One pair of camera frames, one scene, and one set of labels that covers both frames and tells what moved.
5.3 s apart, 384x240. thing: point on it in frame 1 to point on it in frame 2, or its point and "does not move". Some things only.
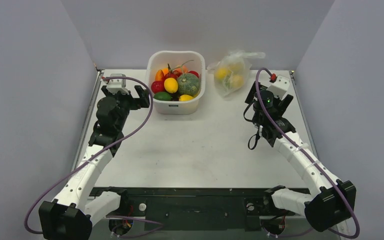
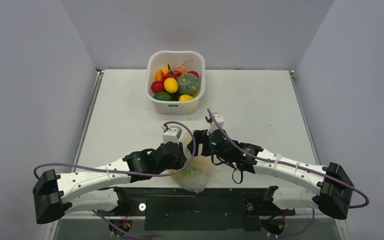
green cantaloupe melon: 188,84 does not move
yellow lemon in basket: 171,85 does not move
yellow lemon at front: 185,97 does not move
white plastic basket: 194,61 does not move
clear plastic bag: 232,73 to 194,175
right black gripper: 285,103 to 199,143
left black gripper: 142,101 to 180,161
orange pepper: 159,75 does not move
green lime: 163,96 does not move
